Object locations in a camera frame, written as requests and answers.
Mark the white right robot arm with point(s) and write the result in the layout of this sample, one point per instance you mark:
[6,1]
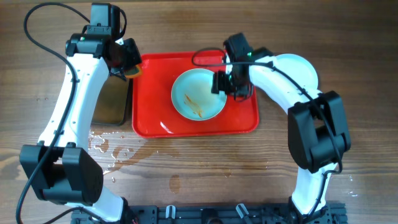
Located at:
[318,133]

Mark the black water tray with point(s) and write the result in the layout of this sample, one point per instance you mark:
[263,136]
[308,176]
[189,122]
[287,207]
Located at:
[114,98]

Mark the orange sponge with green scourer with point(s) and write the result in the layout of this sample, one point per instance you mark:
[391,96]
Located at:
[134,72]

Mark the red serving tray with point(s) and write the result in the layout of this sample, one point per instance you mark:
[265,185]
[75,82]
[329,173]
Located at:
[154,116]

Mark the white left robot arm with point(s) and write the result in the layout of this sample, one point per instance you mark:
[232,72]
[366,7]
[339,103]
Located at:
[58,167]

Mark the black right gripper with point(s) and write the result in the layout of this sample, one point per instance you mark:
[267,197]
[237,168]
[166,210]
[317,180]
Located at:
[219,85]

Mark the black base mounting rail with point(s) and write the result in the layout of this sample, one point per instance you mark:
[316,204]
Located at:
[268,213]

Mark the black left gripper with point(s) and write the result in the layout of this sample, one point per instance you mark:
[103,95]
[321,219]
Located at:
[135,56]

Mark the light blue plate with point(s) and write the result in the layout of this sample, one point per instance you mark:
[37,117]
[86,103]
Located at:
[297,68]
[192,97]

